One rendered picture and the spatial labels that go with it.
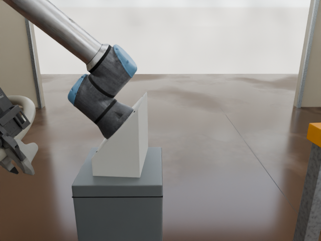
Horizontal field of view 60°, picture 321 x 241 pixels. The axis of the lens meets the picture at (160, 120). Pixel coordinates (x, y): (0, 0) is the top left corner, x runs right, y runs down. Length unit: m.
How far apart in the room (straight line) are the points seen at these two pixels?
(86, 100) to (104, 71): 0.16
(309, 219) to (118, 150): 0.98
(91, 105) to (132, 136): 0.23
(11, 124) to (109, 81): 0.62
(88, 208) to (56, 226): 1.16
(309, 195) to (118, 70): 1.07
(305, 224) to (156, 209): 0.75
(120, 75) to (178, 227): 1.46
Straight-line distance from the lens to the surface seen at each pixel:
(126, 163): 1.27
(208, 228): 2.35
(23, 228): 2.56
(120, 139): 1.22
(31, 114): 0.78
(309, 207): 1.57
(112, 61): 1.21
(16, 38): 5.62
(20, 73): 5.69
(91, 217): 1.37
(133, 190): 1.26
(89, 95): 1.26
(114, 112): 1.26
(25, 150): 0.69
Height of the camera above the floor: 1.52
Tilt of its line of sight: 19 degrees down
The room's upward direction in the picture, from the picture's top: straight up
